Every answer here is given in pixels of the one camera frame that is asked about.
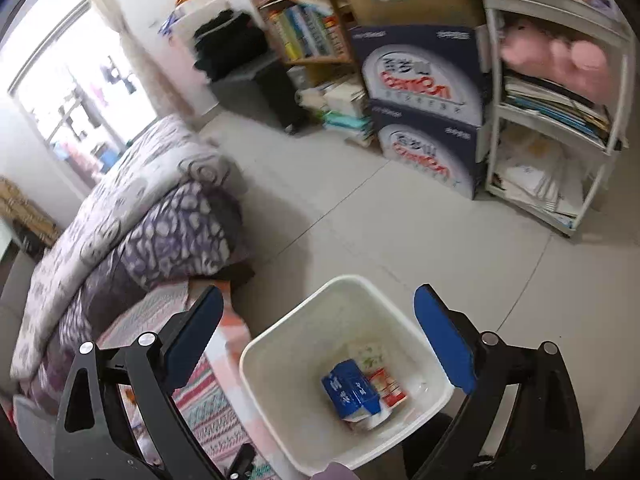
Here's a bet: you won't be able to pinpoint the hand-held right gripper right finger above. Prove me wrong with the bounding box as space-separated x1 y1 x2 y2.
414 284 586 480

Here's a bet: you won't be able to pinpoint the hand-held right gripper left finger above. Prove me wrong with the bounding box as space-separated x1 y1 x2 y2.
52 285 226 480

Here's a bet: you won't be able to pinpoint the white plastic trash bin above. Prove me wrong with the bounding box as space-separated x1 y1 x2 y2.
239 274 456 471

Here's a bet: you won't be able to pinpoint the red white snack wrapper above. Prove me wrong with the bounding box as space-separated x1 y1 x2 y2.
367 367 408 408

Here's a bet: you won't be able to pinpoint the white green packet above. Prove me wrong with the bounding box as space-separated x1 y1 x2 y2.
347 342 388 373

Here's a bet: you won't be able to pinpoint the striped bed sheet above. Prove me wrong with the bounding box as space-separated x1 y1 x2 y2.
97 285 281 480

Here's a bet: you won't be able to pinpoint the black object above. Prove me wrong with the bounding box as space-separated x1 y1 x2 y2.
402 412 471 480

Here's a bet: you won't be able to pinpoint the blue milk carton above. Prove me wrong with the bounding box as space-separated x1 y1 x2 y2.
321 359 382 422

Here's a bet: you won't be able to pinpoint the purple patterned quilt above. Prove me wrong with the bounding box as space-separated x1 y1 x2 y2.
10 115 251 401

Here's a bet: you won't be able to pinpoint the person's purple pajama pants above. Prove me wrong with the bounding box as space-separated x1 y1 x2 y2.
320 462 356 480

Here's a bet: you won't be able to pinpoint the blue printed carton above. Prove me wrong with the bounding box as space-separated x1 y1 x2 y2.
370 105 493 201
350 24 493 128

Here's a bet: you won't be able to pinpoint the pile of white papers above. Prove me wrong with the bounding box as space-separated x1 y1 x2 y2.
492 125 586 228

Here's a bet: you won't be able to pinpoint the white shelf rack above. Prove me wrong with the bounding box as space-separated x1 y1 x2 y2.
470 0 631 238

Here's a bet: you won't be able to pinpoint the black cabinet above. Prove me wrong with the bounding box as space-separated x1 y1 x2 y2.
210 55 311 136

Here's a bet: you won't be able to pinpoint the stack of floor books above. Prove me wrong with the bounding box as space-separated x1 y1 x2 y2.
295 75 376 148

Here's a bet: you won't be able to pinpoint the window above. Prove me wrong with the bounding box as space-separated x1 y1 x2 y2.
7 0 161 191

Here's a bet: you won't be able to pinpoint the stack of thin books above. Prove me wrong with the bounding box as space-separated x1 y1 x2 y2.
502 75 613 151

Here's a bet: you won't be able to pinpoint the beige curtain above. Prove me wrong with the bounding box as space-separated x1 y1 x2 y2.
95 0 201 126

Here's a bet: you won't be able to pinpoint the black clothes pile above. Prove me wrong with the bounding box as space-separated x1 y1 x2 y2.
192 10 268 83

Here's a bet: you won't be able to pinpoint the wooden bookshelf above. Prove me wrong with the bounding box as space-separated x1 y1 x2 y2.
227 0 371 86

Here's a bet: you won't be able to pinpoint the pink plush toy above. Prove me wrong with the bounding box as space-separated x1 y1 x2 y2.
500 17 611 103

